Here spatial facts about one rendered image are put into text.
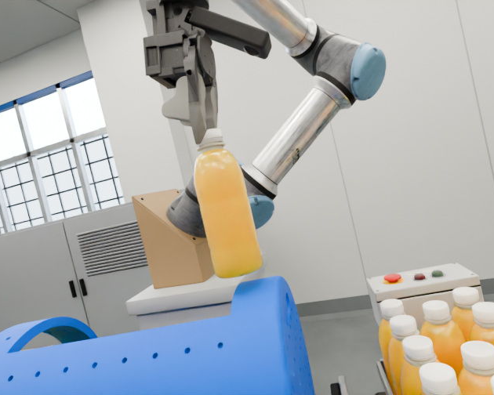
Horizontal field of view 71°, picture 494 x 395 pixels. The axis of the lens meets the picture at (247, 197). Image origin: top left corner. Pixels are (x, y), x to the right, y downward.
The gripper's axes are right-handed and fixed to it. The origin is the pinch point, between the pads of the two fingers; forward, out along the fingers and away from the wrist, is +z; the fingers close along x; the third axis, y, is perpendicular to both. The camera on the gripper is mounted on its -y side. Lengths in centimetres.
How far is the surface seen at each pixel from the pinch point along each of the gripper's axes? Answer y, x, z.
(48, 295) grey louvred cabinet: 182, -164, 74
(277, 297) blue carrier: -8.9, 3.1, 22.3
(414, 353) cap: -26.3, -2.7, 32.1
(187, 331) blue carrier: 2.4, 6.7, 25.4
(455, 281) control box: -40, -27, 29
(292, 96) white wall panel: 5, -273, -75
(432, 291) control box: -36, -27, 31
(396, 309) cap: -26.9, -17.1, 31.1
